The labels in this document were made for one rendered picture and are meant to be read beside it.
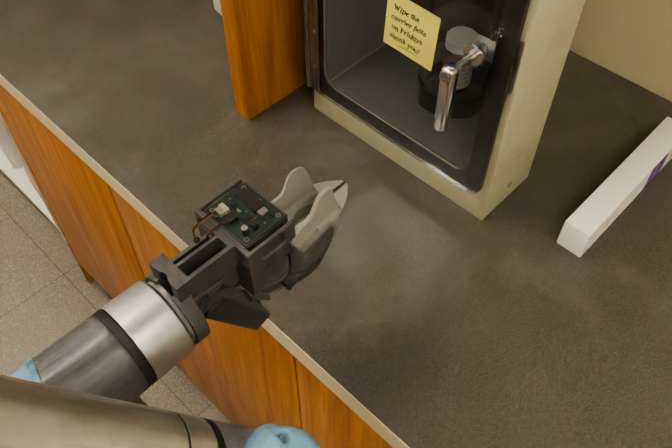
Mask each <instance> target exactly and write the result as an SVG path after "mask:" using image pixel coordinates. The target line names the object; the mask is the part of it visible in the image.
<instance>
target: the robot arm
mask: <svg viewBox="0 0 672 448"><path fill-rule="evenodd" d="M230 190H231V191H230ZM229 191H230V192H229ZM227 192H228V193H227ZM226 193H227V194H226ZM224 194H226V195H224ZM223 195H224V196H223ZM347 195H348V184H347V183H345V182H344V181H342V180H335V181H325V182H320V183H316V184H313V183H312V181H311V179H310V177H309V175H308V172H307V170H306V169H305V168H304V167H297V168H295V169H294V170H292V171H291V172H290V173H289V174H288V176H287V178H286V181H285V184H284V187H283V190H282V192H281V193H280V194H279V196H278V197H276V198H275V199H274V200H272V201H271V202H270V201H269V200H268V199H267V198H265V197H264V196H263V195H262V194H260V193H259V192H258V191H256V190H255V189H254V188H253V187H251V186H250V185H249V184H248V183H246V182H242V179H241V178H240V177H239V178H238V179H236V180H235V181H234V182H232V183H231V184H229V185H228V186H227V187H225V188H224V189H222V190H221V191H220V192H218V193H217V194H215V195H214V196H213V197H211V198H210V199H208V200H207V201H206V202H204V203H203V204H201V205H200V206H199V207H197V208H196V209H194V213H195V217H196V221H197V224H196V225H195V226H194V228H193V230H192V233H193V235H194V237H195V238H194V239H193V241H194V243H192V244H191V245H190V246H188V247H187V248H186V249H184V250H183V251H182V252H180V253H179V254H177V255H176V256H175V257H173V258H172V259H171V260H169V259H168V258H167V257H166V256H165V255H164V254H163V253H162V254H160V255H159V256H158V257H156V258H155V259H154V260H152V261H151V262H149V265H150V268H151V270H152V273H151V274H150V275H148V276H147V277H146V278H145V281H137V282H136V283H135V284H133V285H132V286H131V287H129V288H128V289H126V290H125V291H124V292H122V293H121V294H120V295H118V296H117V297H116V298H114V299H112V300H111V301H110V302H109V303H107V304H106V305H105V306H103V307H102V308H100V309H99V310H98V311H96V312H95V313H94V314H92V315H91V316H89V317H88V318H87V319H85V320H84V321H82V322H81V323H80V324H78V325H77V326H76V327H74V328H73V329H72V330H70V331H69V332H68V333H66V334H65V335H63V336H62V337H61V338H59V339H58V340H57V341H55V342H54V343H53V344H51V345H50V346H48V347H47V348H46V349H44V350H43V351H42V352H40V353H39V354H38V355H36V356H35V357H33V358H28V359H27V360H26V361H25V362H24V365H23V366H22V367H21V368H19V369H18V370H17V371H16V372H14V373H13V374H12V375H11V376H6V375H1V374H0V448H321V447H320V445H319V444H318V442H317V441H316V440H315V439H314V438H313V437H312V436H311V435H310V434H309V433H308V432H306V431H304V430H302V429H300V428H297V427H293V426H279V425H277V424H273V423H269V424H263V425H261V426H259V427H249V426H241V425H236V424H231V423H226V422H222V421H217V420H212V419H208V418H201V417H197V416H193V415H189V414H184V413H179V412H175V411H170V410H165V409H161V408H156V407H151V406H148V405H147V404H146V403H145V402H144V401H142V399H141V398H140V397H139V396H140V395H141V394H142V393H143V392H145V391H146V390H147V389H148V388H149V387H150V386H151V385H153V384H154V383H155V382H156V381H158V380H159V379H161V378H162V377H163V376H164V375H165V374H167V373H168V372H169V371H170V370H171V369H173V368H174V367H175V366H176V365H177V364H179V363H180V362H181V361H182V360H183V359H184V358H186V357H187V356H188V355H189V354H190V353H192V352H193V351H194V349H195V344H198V343H200V342H201V341H202V340H203V339H204V338H206V337H207V336H208V335H209V334H210V328H209V325H208V322H207V320H206V319H210V320H214V321H218V322H222V323H227V324H231V325H235V326H239V327H243V328H247V329H251V330H258V329H259V328H260V326H261V325H262V324H263V323H264V322H265V321H266V319H267V318H268V317H269V316H270V312H269V310H268V309H267V308H266V307H265V306H263V305H262V304H261V301H260V300H270V299H271V295H272V294H274V293H276V292H278V291H280V290H281V289H282V288H284V287H285V288H286V289H287V290H291V289H292V287H293V286H294V285H295V284H296V283H297V282H299V281H301V280H303V279H304V278H306V277H307V276H309V275H310V274H311V273H312V272H313V271H314V270H315V269H316V268H317V267H318V266H319V264H320V263H321V261H322V259H323V257H324V255H325V253H326V251H327V249H328V247H329V245H330V243H331V241H332V239H333V235H334V233H335V231H336V229H337V226H338V224H339V222H340V220H341V217H342V215H343V212H344V209H345V206H346V202H347ZM222 196H223V197H222ZM220 197H222V198H220ZM219 198H220V199H219ZM217 199H219V200H217ZM216 200H217V201H216ZM215 201H216V202H215ZM213 202H215V203H213ZM212 203H213V204H212ZM210 204H212V205H210ZM306 215H308V216H307V217H306V219H305V220H303V221H302V222H301V223H299V224H297V225H296V226H295V224H296V222H297V221H298V220H299V219H301V218H302V217H304V216H306ZM197 228H199V232H200V236H201V237H200V238H199V237H196V235H195V230H196V229H197ZM289 242H290V243H289ZM290 244H291V245H292V248H291V249H290Z"/></svg>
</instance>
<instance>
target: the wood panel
mask: <svg viewBox="0 0 672 448"><path fill-rule="evenodd" d="M220 6H221V13H222V19H223V26H224V32H225V39H226V46H227V52H228V59H229V65H230V72H231V78H232V85H233V92H234V98H235V105H236V111H237V112H238V113H239V114H241V115H242V116H243V117H245V118H246V119H247V120H251V119H252V118H254V117H255V116H257V115H258V114H260V113H261V112H263V111H264V110H266V109H267V108H269V107H270V106H272V105H273V104H275V103H276V102H278V101H279V100H281V99H282V98H284V97H285V96H287V95H288V94H290V93H291V92H293V91H294V90H296V89H297V88H299V87H300V86H302V85H303V84H305V83H306V82H307V81H306V58H305V35H304V11H303V0H220Z"/></svg>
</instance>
